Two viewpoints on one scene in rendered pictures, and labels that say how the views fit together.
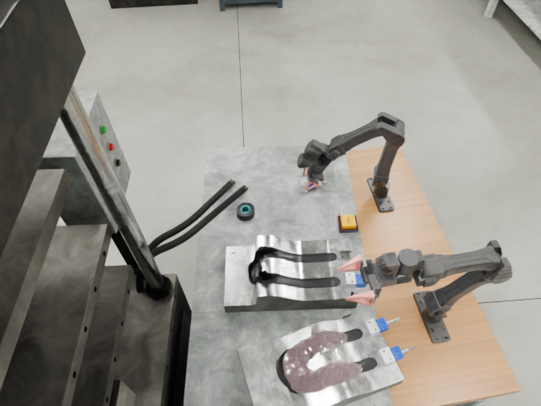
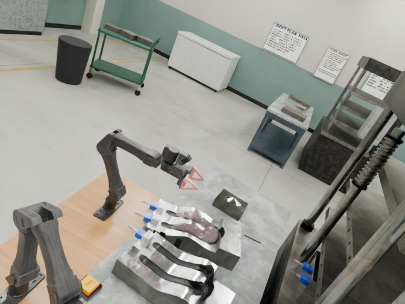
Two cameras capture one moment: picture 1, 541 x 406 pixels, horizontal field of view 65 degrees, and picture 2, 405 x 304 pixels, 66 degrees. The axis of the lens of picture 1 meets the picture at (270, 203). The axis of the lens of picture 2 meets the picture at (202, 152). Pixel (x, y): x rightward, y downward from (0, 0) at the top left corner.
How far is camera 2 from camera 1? 1.84 m
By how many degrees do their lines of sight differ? 101
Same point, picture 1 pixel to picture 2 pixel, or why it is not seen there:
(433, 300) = (122, 189)
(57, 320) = not seen: hidden behind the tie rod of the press
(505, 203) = not seen: outside the picture
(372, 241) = (84, 263)
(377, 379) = (172, 207)
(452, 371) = (128, 191)
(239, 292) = (220, 294)
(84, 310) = (353, 244)
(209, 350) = (248, 288)
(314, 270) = (163, 262)
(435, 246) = not seen: hidden behind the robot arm
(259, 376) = (233, 239)
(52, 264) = (385, 283)
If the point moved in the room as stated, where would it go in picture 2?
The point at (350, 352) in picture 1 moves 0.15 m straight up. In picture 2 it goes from (176, 221) to (185, 199)
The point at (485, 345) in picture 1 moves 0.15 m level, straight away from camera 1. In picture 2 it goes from (99, 184) to (73, 178)
